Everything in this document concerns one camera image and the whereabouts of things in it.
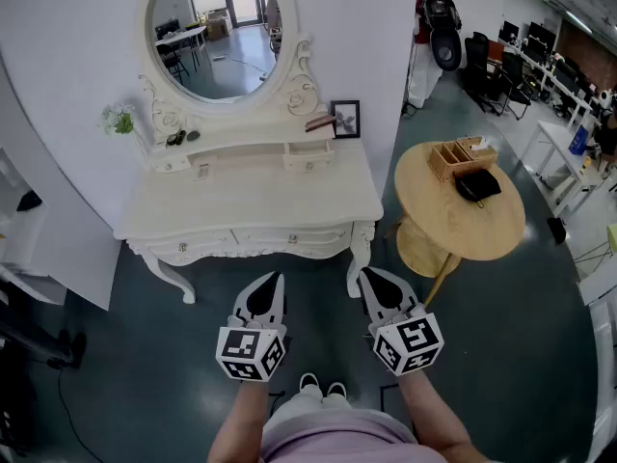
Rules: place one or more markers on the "white drawer with metal knob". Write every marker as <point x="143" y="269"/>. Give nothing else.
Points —
<point x="193" y="246"/>
<point x="294" y="239"/>

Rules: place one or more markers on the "blue box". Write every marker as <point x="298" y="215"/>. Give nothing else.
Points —
<point x="578" y="140"/>

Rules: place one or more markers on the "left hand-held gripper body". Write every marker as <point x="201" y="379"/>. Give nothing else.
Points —
<point x="250" y="350"/>

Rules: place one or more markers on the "wicker tissue box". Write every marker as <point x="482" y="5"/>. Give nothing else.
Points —
<point x="479" y="155"/>

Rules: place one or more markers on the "black picture frame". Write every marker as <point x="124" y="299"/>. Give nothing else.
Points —
<point x="345" y="119"/>

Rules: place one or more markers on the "oval white-framed mirror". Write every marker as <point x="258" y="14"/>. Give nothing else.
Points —
<point x="217" y="65"/>

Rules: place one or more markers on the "person's left forearm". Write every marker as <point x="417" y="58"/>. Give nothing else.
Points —
<point x="238" y="422"/>

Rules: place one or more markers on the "black office chair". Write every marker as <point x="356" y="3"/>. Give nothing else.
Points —
<point x="513" y="82"/>
<point x="477" y="65"/>

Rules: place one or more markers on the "wicker organiser basket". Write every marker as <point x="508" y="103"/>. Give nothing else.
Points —
<point x="446" y="162"/>

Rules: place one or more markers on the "pink cosmetic tube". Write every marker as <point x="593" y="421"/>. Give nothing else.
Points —
<point x="322" y="121"/>
<point x="324" y="117"/>

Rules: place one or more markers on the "white flowers in vase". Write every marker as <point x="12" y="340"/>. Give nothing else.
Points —
<point x="120" y="121"/>

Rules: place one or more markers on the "person's pink shirt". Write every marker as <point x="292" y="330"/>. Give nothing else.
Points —
<point x="337" y="439"/>

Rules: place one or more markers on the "person's white trousers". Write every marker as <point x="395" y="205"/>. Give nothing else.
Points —
<point x="308" y="405"/>

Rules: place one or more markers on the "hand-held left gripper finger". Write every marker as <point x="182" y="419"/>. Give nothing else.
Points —
<point x="253" y="299"/>
<point x="278" y="302"/>

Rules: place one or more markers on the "black tripod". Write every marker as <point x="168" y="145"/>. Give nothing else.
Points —
<point x="43" y="347"/>

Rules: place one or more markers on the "white paper label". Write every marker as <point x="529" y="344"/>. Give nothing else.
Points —
<point x="203" y="172"/>

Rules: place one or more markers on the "black and red equipment stand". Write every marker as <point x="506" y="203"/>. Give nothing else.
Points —
<point x="441" y="22"/>

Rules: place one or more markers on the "long desk with monitors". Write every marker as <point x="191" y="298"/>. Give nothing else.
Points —
<point x="554" y="70"/>

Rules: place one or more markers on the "brown cosmetic pencil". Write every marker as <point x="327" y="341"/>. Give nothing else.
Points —
<point x="319" y="126"/>

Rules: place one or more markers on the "black makeup compact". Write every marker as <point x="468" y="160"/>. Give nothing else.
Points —
<point x="176" y="138"/>

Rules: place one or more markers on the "round wooden table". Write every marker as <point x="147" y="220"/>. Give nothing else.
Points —
<point x="463" y="225"/>

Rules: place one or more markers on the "white shoe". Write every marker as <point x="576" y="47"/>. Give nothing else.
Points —
<point x="309" y="382"/>
<point x="337" y="389"/>

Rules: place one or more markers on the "person's right forearm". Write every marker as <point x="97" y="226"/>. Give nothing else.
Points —
<point x="434" y="417"/>

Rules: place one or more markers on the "black pouch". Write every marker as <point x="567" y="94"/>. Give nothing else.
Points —
<point x="477" y="186"/>

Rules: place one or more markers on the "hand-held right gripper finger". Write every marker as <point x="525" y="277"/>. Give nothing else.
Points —
<point x="395" y="297"/>
<point x="375" y="302"/>

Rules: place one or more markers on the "green makeup puff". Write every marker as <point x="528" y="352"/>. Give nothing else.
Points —
<point x="193" y="136"/>

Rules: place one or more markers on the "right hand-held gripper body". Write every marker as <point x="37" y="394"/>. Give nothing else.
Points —
<point x="410" y="343"/>

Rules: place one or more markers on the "white ornate dressing table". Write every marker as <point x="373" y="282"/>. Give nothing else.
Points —
<point x="250" y="196"/>

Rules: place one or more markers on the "black floor box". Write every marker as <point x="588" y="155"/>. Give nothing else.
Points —
<point x="556" y="230"/>

